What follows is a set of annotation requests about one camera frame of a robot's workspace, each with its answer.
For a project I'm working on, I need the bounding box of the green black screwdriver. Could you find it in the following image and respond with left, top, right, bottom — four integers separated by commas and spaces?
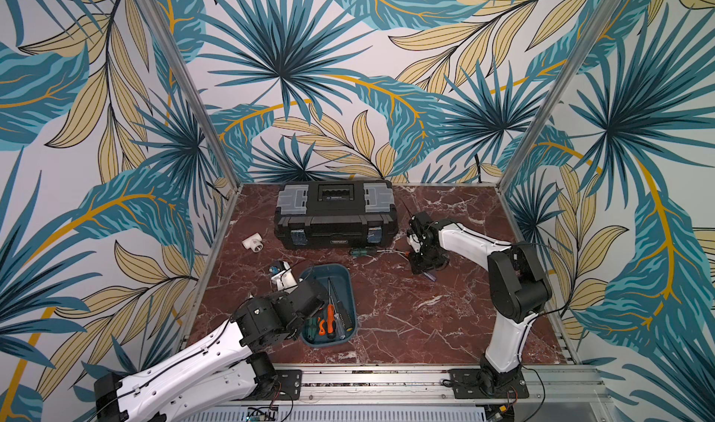
350, 247, 396, 258
303, 317, 320, 344

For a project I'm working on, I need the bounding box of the large orange black screwdriver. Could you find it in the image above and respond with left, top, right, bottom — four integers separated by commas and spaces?
326, 280, 337, 339

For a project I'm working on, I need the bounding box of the black slim screwdriver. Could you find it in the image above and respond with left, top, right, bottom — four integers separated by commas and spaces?
333, 289, 355, 332

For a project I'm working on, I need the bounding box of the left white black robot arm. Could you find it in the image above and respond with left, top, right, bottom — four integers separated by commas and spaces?
93, 279, 329, 421

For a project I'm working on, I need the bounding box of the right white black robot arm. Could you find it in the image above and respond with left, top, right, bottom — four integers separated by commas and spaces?
407, 213, 553, 378

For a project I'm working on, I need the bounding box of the teal rectangular storage tray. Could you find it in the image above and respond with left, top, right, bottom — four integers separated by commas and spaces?
300, 264, 358, 349

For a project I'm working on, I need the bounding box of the white pipe tee fitting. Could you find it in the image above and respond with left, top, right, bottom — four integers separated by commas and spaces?
242, 233, 264, 253

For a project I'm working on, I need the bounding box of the black plastic toolbox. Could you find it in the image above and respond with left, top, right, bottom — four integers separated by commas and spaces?
274, 179, 398, 250

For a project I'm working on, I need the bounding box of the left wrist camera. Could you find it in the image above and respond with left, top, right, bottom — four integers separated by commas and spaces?
269, 260, 298, 292

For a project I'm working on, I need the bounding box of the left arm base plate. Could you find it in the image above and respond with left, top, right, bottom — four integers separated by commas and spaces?
243, 369, 303, 402

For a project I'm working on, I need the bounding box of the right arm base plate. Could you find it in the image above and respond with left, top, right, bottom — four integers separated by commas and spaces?
441, 368, 530, 400

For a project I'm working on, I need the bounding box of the aluminium front rail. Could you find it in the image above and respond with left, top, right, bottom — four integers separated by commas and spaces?
199, 364, 618, 421

